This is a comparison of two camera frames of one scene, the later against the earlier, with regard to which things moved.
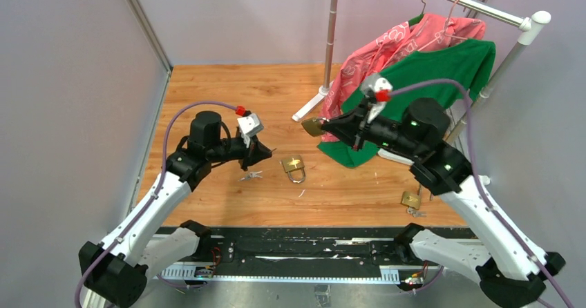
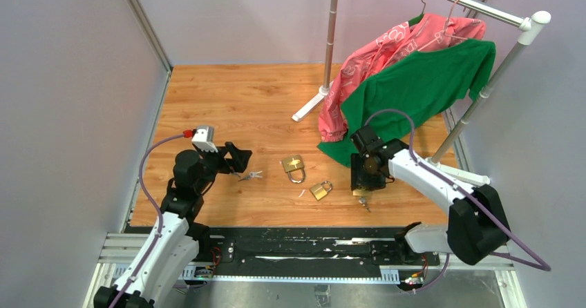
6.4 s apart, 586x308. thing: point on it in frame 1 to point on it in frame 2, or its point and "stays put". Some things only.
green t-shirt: (469, 61) stays put
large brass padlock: (313, 126) to (319, 191)
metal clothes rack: (529, 25) stays put
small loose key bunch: (251, 174) stays put
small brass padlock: (294, 164) stays put
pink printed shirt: (426, 32) stays put
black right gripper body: (381, 131) to (363, 174)
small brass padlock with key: (413, 200) to (363, 193)
